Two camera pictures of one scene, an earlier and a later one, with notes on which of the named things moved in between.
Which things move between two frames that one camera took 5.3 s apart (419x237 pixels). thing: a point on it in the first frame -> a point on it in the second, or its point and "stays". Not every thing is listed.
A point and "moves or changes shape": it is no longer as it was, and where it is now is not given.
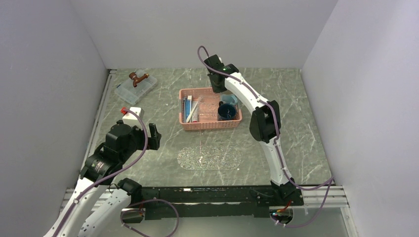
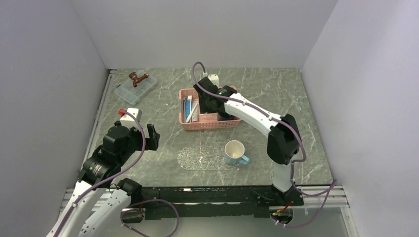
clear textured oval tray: x=209 y=158 stays
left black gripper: x=153 y=142 stays
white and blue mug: x=229 y=98 moves or changes shape
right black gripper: x=216 y=89 -> x=203 y=107
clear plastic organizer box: x=127 y=91 stays
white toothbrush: x=189 y=115 stays
